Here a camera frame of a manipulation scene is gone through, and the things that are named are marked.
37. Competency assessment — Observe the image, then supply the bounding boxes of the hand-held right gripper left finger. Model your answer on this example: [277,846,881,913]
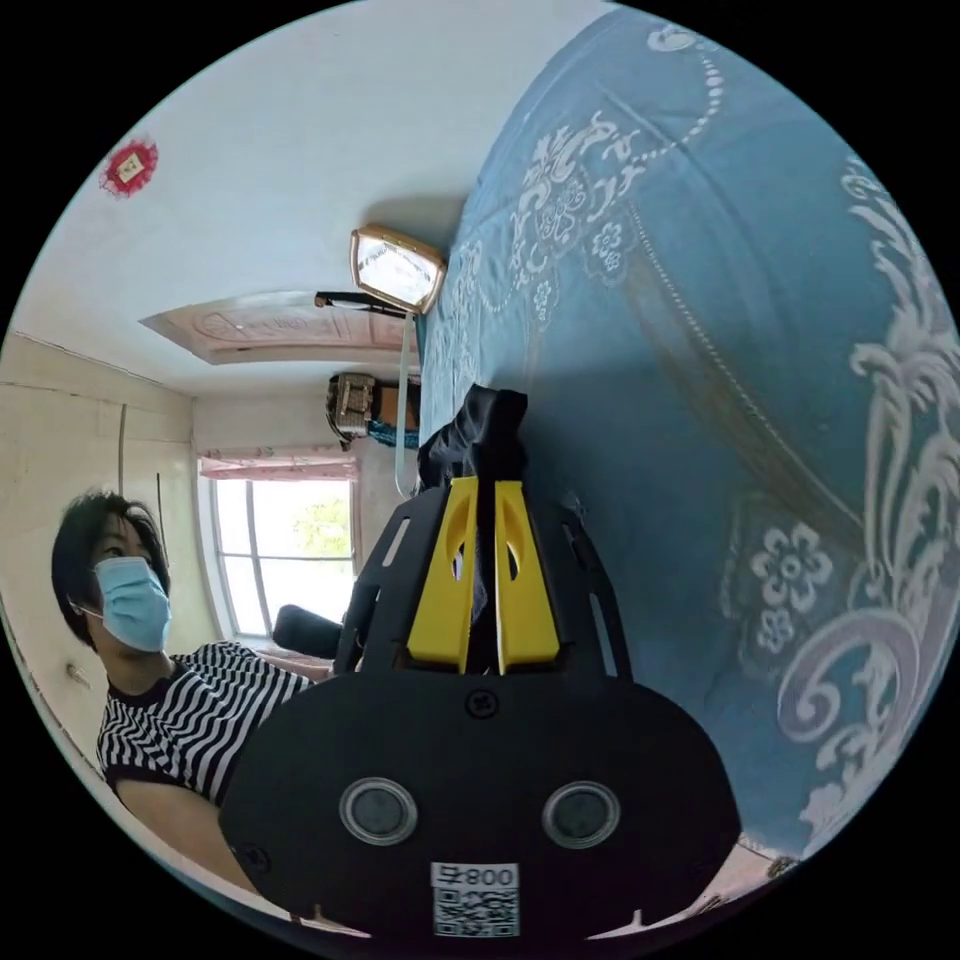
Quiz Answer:
[407,476,480,674]

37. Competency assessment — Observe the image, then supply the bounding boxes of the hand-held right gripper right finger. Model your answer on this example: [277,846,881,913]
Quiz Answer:
[494,479,561,674]

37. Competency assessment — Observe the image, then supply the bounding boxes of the black long pants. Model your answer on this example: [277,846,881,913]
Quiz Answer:
[416,385,531,654]

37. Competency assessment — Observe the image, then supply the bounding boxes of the window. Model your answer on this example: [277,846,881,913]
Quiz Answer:
[208,476,357,640]

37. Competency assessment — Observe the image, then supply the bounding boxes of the pink curtain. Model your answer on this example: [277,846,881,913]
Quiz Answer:
[197,446,361,482]

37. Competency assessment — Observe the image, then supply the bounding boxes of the bed with blue printed quilt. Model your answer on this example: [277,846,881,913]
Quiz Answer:
[416,7,960,860]

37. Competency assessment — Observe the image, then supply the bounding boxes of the person's body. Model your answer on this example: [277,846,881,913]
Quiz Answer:
[50,487,316,895]

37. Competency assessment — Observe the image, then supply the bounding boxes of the gold framed mirror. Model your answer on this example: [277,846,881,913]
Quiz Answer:
[350,224,449,316]

